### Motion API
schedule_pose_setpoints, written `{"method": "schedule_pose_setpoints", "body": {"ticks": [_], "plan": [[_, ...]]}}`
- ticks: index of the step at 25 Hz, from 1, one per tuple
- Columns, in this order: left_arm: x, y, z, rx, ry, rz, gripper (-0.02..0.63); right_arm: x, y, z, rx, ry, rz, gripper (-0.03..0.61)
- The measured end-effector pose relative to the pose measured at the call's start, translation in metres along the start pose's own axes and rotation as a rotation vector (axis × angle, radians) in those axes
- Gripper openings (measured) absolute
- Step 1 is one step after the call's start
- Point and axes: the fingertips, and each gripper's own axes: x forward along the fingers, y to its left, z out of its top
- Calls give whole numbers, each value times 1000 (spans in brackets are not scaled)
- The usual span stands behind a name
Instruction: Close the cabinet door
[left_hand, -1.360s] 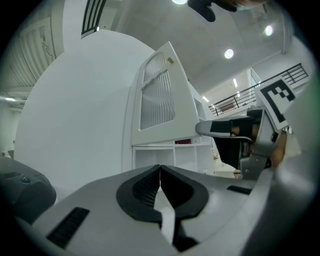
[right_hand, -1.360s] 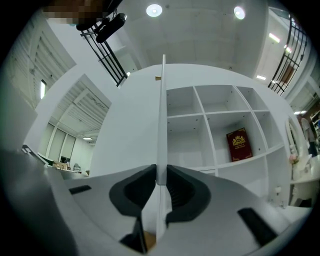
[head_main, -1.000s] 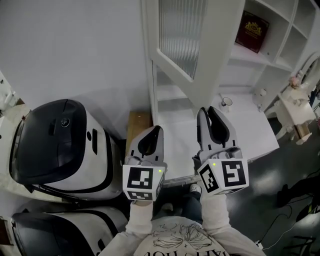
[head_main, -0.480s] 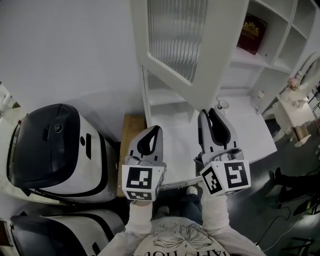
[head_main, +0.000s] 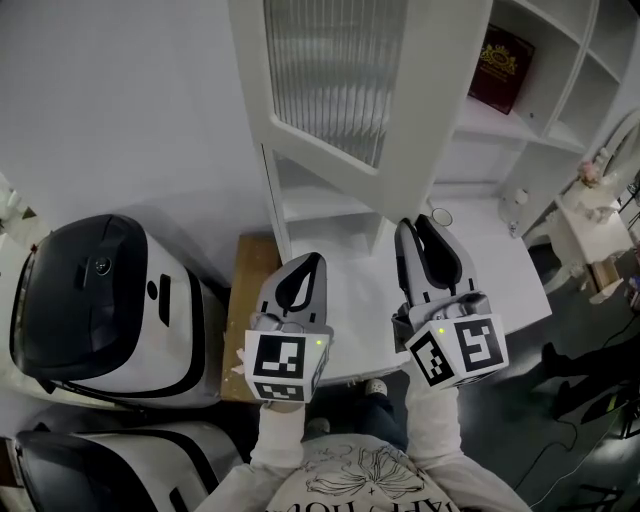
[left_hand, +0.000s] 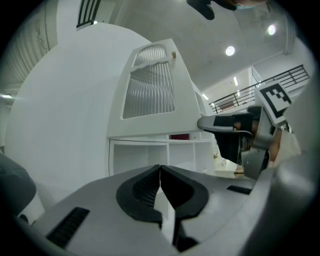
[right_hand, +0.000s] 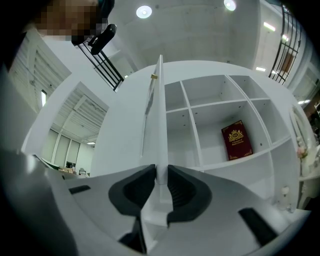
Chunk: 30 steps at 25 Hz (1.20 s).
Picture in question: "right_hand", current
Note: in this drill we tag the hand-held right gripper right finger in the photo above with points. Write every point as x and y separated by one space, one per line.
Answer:
200 200

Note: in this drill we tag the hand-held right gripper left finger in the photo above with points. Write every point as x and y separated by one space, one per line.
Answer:
117 197

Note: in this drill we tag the white cabinet door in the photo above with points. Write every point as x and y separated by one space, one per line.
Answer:
160 130

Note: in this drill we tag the white open shelf cabinet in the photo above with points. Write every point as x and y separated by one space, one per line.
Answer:
217 90

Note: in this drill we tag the small brass door knob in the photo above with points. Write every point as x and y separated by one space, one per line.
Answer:
154 76

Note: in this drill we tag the dark red hardcover book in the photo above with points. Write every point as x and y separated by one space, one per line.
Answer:
237 141

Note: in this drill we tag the small white round knob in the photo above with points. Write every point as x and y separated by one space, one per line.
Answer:
285 190

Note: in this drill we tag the pink flower bunch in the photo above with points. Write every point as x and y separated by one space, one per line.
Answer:
301 151

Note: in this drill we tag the white dressing table with mirror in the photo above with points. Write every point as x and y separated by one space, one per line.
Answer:
308 150

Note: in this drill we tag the black metal railing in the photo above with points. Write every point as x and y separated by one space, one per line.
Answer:
107 67

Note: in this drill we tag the rectangular ceiling light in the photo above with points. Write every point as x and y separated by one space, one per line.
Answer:
269 26
260 68

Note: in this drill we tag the black metal grille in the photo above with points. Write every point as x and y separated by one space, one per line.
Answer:
287 47

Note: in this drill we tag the person's head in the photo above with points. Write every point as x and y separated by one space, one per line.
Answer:
67 17

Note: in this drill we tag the round ceiling lamp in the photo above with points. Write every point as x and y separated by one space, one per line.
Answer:
230 4
144 11

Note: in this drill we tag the black head-worn camera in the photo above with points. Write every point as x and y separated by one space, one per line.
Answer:
103 40

